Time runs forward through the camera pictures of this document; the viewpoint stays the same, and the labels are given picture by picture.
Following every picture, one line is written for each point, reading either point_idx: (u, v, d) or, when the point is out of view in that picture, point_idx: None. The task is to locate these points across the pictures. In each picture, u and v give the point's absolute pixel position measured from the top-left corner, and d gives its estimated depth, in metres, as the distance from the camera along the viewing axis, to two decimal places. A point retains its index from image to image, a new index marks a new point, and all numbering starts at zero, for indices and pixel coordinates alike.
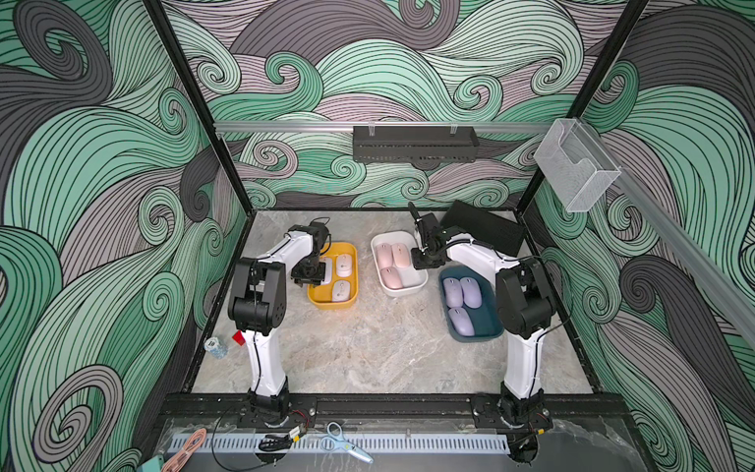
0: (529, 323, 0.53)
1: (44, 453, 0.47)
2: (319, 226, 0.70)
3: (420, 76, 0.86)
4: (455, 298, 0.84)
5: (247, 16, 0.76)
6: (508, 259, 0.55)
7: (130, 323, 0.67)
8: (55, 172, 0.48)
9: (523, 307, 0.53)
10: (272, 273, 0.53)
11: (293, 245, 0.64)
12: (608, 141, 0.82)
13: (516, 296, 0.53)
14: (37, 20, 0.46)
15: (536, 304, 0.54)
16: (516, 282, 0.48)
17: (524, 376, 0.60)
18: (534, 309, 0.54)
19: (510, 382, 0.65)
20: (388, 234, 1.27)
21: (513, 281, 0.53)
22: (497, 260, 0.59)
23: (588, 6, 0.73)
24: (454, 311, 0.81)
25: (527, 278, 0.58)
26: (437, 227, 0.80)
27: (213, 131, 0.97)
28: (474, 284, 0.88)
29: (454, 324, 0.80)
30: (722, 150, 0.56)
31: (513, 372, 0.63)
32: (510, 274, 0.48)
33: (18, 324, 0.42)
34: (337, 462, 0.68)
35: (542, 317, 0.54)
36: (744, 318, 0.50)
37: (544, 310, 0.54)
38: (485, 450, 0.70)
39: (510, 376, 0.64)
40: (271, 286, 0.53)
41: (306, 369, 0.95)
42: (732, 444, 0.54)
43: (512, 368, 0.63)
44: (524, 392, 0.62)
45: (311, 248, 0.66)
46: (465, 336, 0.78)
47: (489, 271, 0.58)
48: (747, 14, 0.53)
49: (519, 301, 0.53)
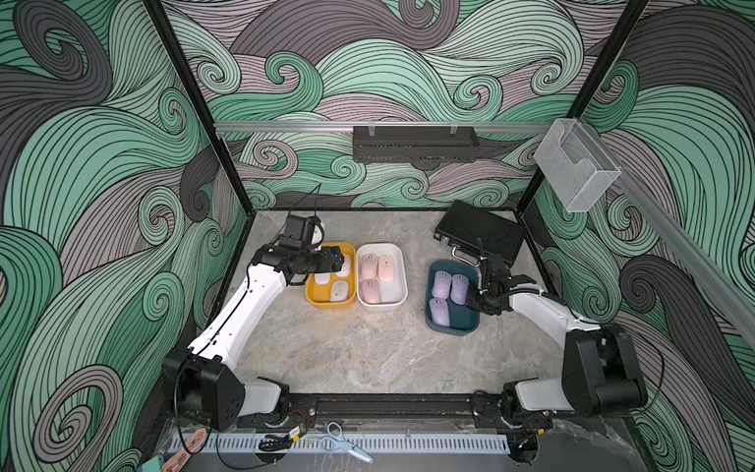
0: (607, 405, 0.42)
1: (45, 454, 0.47)
2: (299, 219, 0.59)
3: (420, 76, 0.86)
4: (440, 290, 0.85)
5: (247, 16, 0.76)
6: (585, 322, 0.49)
7: (131, 323, 0.67)
8: (55, 171, 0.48)
9: (598, 383, 0.42)
10: (210, 380, 0.38)
11: (250, 306, 0.47)
12: (608, 141, 0.82)
13: (590, 365, 0.43)
14: (36, 20, 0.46)
15: (620, 385, 0.43)
16: (593, 350, 0.43)
17: (541, 405, 0.58)
18: (614, 389, 0.43)
19: (522, 388, 0.63)
20: (375, 246, 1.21)
21: (588, 348, 0.43)
22: (570, 320, 0.50)
23: (588, 6, 0.73)
24: (435, 301, 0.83)
25: (609, 350, 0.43)
26: (504, 271, 0.72)
27: (213, 131, 0.97)
28: (464, 282, 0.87)
29: (431, 313, 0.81)
30: (722, 151, 0.56)
31: (535, 393, 0.59)
32: (585, 338, 0.44)
33: (18, 325, 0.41)
34: (337, 462, 0.68)
35: (627, 403, 0.42)
36: (744, 317, 0.50)
37: (628, 395, 0.42)
38: (485, 450, 0.70)
39: (529, 386, 0.61)
40: (210, 397, 0.38)
41: (306, 369, 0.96)
42: (732, 444, 0.54)
43: (537, 389, 0.58)
44: (528, 405, 0.62)
45: (278, 287, 0.53)
46: (439, 325, 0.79)
47: (558, 330, 0.50)
48: (747, 14, 0.53)
49: (594, 375, 0.43)
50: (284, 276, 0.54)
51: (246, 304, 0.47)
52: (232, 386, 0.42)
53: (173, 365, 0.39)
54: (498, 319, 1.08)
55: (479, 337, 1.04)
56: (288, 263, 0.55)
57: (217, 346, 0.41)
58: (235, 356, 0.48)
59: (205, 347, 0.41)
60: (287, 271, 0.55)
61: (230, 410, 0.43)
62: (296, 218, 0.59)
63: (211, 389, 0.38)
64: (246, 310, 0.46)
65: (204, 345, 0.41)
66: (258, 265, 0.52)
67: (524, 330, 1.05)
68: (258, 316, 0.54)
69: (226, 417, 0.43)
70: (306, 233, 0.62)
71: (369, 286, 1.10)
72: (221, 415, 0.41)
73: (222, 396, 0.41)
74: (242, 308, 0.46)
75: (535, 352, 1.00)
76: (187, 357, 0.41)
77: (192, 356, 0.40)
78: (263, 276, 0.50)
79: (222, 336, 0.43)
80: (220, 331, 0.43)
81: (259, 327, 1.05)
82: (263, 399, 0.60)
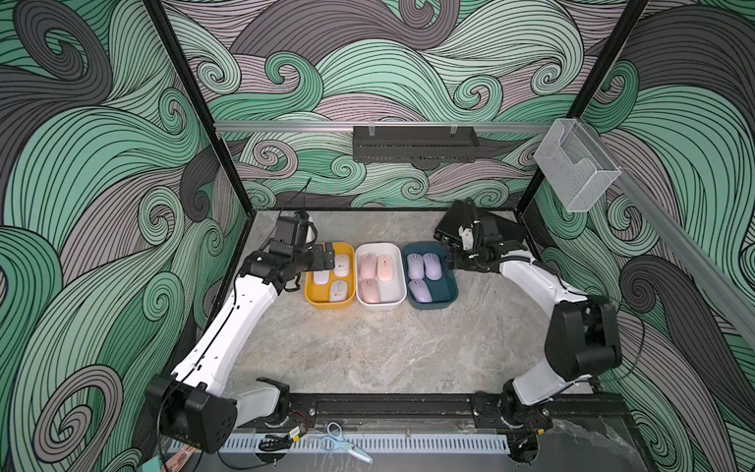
0: (586, 367, 0.45)
1: (45, 453, 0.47)
2: (290, 223, 0.55)
3: (420, 76, 0.86)
4: (416, 271, 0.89)
5: (247, 16, 0.76)
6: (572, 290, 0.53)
7: (131, 323, 0.67)
8: (55, 172, 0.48)
9: (580, 348, 0.45)
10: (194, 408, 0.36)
11: (237, 323, 0.44)
12: (608, 141, 0.82)
13: (574, 333, 0.45)
14: (36, 20, 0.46)
15: (600, 350, 0.46)
16: (578, 321, 0.45)
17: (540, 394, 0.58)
18: (595, 354, 0.46)
19: (519, 384, 0.64)
20: (373, 246, 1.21)
21: (573, 318, 0.45)
22: (560, 288, 0.51)
23: (588, 6, 0.73)
24: (413, 282, 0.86)
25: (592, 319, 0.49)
26: (494, 236, 0.72)
27: (213, 130, 0.97)
28: (435, 258, 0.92)
29: (413, 293, 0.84)
30: (723, 150, 0.55)
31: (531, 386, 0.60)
32: (573, 310, 0.46)
33: (18, 325, 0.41)
34: (337, 462, 0.68)
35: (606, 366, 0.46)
36: (744, 318, 0.50)
37: (607, 360, 0.46)
38: (485, 450, 0.70)
39: (525, 382, 0.62)
40: (197, 424, 0.36)
41: (306, 369, 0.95)
42: (732, 444, 0.54)
43: (533, 380, 0.59)
44: (529, 400, 0.61)
45: (266, 298, 0.50)
46: (423, 303, 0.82)
47: (549, 299, 0.50)
48: (747, 14, 0.53)
49: (575, 339, 0.45)
50: (273, 287, 0.51)
51: (234, 322, 0.44)
52: (221, 409, 0.41)
53: (156, 392, 0.37)
54: (498, 319, 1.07)
55: (478, 337, 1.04)
56: (277, 273, 0.51)
57: (203, 371, 0.39)
58: (223, 379, 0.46)
59: (191, 373, 0.39)
60: (278, 280, 0.52)
61: (220, 432, 0.42)
62: (287, 222, 0.55)
63: (195, 415, 0.36)
64: (233, 327, 0.44)
65: (189, 371, 0.39)
66: (246, 277, 0.49)
67: (524, 329, 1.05)
68: (249, 330, 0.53)
69: (215, 439, 0.41)
70: (297, 236, 0.58)
71: (369, 286, 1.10)
72: (209, 439, 0.40)
73: (208, 421, 0.39)
74: (230, 324, 0.44)
75: (535, 352, 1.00)
76: (171, 383, 0.39)
77: (176, 383, 0.39)
78: (251, 291, 0.47)
79: (206, 360, 0.40)
80: (206, 353, 0.41)
81: (259, 327, 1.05)
82: (263, 400, 0.60)
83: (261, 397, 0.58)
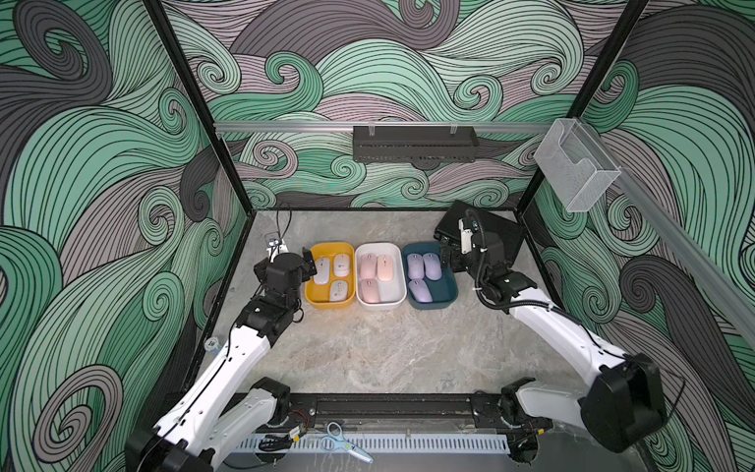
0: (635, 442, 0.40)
1: (45, 453, 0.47)
2: (281, 270, 0.53)
3: (420, 76, 0.86)
4: (416, 271, 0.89)
5: (247, 16, 0.76)
6: (608, 349, 0.44)
7: (131, 323, 0.67)
8: (55, 172, 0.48)
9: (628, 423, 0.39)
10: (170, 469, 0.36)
11: (228, 375, 0.45)
12: (608, 141, 0.82)
13: (622, 407, 0.39)
14: (36, 20, 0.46)
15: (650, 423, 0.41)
16: (624, 391, 0.39)
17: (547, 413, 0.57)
18: (645, 428, 0.41)
19: (524, 394, 0.63)
20: (374, 246, 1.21)
21: (619, 387, 0.39)
22: (591, 345, 0.45)
23: (588, 6, 0.73)
24: (413, 282, 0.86)
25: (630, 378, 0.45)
26: (501, 270, 0.63)
27: (213, 131, 0.97)
28: (436, 259, 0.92)
29: (413, 293, 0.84)
30: (723, 150, 0.55)
31: (539, 402, 0.58)
32: (615, 378, 0.40)
33: (17, 325, 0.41)
34: (337, 462, 0.68)
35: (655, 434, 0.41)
36: (744, 317, 0.50)
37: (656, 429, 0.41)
38: (484, 449, 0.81)
39: (531, 392, 0.62)
40: None
41: (306, 369, 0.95)
42: (732, 444, 0.54)
43: (543, 400, 0.57)
44: (531, 412, 0.61)
45: (260, 352, 0.51)
46: (423, 303, 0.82)
47: (575, 359, 0.46)
48: (747, 14, 0.53)
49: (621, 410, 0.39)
50: (268, 339, 0.52)
51: (224, 374, 0.45)
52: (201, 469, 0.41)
53: (136, 445, 0.37)
54: (498, 319, 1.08)
55: (478, 337, 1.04)
56: (273, 325, 0.53)
57: (185, 427, 0.39)
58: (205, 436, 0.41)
59: (172, 428, 0.39)
60: (271, 333, 0.53)
61: None
62: (277, 270, 0.53)
63: None
64: (222, 381, 0.44)
65: (171, 426, 0.39)
66: (241, 328, 0.50)
67: (524, 329, 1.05)
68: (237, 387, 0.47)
69: None
70: (286, 283, 0.56)
71: (369, 286, 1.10)
72: None
73: None
74: (217, 380, 0.44)
75: (535, 352, 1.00)
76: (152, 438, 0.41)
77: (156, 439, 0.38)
78: (245, 342, 0.48)
79: (192, 415, 0.40)
80: (192, 406, 0.41)
81: None
82: (258, 415, 0.59)
83: (254, 416, 0.58)
